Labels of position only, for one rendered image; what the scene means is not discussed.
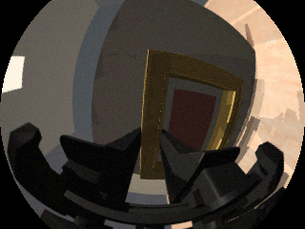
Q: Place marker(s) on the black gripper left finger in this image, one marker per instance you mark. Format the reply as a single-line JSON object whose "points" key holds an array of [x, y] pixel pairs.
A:
{"points": [[116, 159]]}

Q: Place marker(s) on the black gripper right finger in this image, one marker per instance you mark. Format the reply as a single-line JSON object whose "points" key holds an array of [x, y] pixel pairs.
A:
{"points": [[183, 164]]}

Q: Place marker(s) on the gold picture frame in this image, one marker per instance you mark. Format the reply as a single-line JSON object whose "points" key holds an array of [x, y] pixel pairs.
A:
{"points": [[192, 100]]}

